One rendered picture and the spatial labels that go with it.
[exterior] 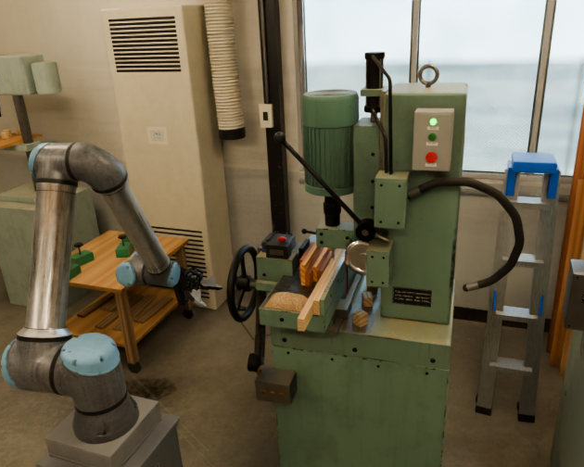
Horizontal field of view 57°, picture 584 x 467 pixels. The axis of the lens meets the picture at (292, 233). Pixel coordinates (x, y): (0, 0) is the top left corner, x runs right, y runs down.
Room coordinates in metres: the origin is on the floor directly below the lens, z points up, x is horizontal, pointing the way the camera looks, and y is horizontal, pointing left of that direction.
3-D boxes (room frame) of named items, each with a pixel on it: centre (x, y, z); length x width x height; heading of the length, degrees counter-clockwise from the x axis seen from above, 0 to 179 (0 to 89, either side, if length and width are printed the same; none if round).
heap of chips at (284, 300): (1.47, 0.02, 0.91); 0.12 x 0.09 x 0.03; 71
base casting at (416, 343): (1.64, -0.25, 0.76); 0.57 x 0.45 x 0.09; 71
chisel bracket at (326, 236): (1.67, -0.16, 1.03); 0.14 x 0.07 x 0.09; 71
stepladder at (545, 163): (2.02, -0.96, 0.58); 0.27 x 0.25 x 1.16; 160
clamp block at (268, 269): (1.74, 0.05, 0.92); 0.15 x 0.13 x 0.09; 161
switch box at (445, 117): (1.44, -0.40, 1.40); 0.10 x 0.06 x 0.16; 71
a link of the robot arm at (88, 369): (1.29, 0.60, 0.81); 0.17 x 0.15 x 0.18; 75
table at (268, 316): (1.71, -0.04, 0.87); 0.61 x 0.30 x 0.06; 161
